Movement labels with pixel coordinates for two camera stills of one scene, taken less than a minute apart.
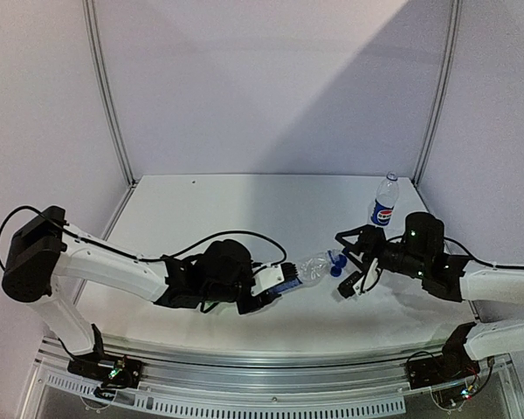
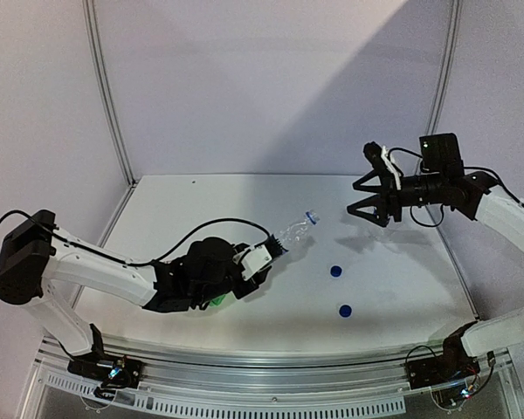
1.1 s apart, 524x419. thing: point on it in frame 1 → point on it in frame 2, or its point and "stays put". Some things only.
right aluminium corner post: (436, 123) stays put
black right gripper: (368, 234) → (387, 191)
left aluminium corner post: (88, 7) stays put
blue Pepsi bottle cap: (335, 271) stays put
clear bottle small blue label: (316, 268) → (295, 232)
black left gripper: (264, 299) → (257, 279)
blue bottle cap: (341, 262) → (345, 311)
